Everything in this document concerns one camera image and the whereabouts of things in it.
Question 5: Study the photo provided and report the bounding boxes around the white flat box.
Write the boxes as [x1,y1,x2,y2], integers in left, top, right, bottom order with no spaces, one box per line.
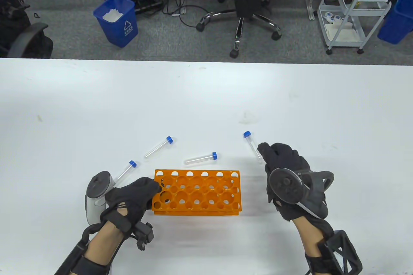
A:
[327,23,358,41]

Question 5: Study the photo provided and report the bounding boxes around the black lattice wrist camera mount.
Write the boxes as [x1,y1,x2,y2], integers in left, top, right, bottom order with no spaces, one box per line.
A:
[318,230,363,275]

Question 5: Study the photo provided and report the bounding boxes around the orange test tube rack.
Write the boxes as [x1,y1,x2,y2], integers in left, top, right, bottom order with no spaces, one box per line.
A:
[151,169,241,215]

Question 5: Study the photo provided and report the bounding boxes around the plain blue waste bin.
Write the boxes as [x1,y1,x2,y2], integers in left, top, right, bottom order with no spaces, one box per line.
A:
[378,0,413,45]

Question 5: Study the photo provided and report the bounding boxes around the person's left hand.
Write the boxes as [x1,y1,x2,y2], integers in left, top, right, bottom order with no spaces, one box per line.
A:
[98,177,163,233]

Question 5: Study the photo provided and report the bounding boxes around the white paper scraps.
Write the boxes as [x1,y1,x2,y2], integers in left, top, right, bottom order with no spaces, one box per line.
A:
[103,8,123,23]

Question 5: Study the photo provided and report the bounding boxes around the black glove connector box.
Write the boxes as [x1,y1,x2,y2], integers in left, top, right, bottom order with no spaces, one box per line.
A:
[134,222,154,251]

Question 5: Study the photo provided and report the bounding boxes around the small white blue object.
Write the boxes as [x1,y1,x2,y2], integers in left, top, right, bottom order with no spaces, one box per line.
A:
[324,12,342,25]

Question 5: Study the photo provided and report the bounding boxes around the white utility cart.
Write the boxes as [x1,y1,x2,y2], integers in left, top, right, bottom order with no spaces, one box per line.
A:
[318,0,392,55]

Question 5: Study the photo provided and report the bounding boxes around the person's right hand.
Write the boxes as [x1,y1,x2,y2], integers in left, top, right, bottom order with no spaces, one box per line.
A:
[257,142,329,222]

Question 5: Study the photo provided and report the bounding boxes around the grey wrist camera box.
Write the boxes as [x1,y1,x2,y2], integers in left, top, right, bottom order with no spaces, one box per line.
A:
[54,223,99,275]

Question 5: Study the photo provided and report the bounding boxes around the person's left forearm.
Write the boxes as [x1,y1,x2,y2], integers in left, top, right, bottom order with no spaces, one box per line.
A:
[55,220,136,275]

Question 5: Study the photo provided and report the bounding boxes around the grey hand controller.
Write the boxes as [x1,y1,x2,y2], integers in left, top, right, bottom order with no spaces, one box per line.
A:
[269,168,334,219]
[85,171,116,225]

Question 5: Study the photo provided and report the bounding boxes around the black office chair with armrest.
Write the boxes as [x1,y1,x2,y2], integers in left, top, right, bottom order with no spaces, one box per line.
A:
[0,0,54,59]

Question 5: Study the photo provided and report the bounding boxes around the clear test tube blue cap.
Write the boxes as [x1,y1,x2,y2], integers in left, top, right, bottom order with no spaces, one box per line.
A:
[144,136,174,161]
[243,131,263,162]
[184,152,218,165]
[114,160,137,185]

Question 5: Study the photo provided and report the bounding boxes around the blue recycling bin white symbol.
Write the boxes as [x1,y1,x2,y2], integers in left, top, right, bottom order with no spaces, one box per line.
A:
[93,0,138,48]

